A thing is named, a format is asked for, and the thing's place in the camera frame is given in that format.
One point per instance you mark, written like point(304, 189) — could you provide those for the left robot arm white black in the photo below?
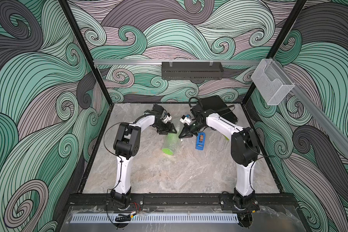
point(126, 146)

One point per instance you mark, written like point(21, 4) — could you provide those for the aluminium rail right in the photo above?
point(325, 95)

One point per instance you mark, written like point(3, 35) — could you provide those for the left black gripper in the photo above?
point(167, 129)

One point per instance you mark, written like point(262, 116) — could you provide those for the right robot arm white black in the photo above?
point(213, 112)

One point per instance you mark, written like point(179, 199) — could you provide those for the black flat case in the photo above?
point(216, 104)

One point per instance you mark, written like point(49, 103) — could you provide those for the black wall tray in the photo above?
point(193, 71)

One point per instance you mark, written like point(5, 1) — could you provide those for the green plastic wine glass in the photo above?
point(170, 144)

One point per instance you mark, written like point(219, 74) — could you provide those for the clear plastic wall bin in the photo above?
point(272, 81)

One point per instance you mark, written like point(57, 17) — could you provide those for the clear bubble wrap sheet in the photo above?
point(178, 126)

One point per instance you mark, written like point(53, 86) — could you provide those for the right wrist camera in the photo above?
point(186, 119)

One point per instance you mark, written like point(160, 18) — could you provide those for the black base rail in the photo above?
point(186, 199)

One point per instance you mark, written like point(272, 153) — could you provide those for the aluminium rail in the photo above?
point(159, 62)
point(325, 95)

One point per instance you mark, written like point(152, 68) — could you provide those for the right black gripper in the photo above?
point(188, 134)

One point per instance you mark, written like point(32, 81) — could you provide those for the aluminium rail back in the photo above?
point(159, 62)

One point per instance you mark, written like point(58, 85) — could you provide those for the blue tape dispenser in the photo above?
point(200, 141)

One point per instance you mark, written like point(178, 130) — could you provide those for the white slotted cable duct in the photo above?
point(158, 218)

